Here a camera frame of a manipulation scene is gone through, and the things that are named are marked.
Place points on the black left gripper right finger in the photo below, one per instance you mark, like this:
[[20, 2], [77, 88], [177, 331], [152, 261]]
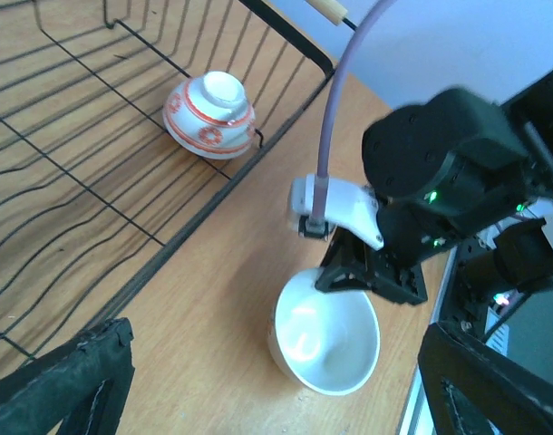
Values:
[[471, 389]]

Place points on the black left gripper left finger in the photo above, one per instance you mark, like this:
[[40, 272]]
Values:
[[80, 387]]

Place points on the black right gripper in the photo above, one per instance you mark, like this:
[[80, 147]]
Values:
[[349, 264]]

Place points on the cream white bowl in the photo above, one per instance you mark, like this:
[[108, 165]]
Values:
[[327, 342]]

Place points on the white bowl orange pattern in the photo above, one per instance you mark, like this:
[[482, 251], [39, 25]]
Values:
[[210, 115]]

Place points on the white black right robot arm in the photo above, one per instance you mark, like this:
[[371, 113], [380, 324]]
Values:
[[440, 173]]

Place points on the black wire dish rack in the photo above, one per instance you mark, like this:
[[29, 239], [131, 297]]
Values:
[[95, 196]]

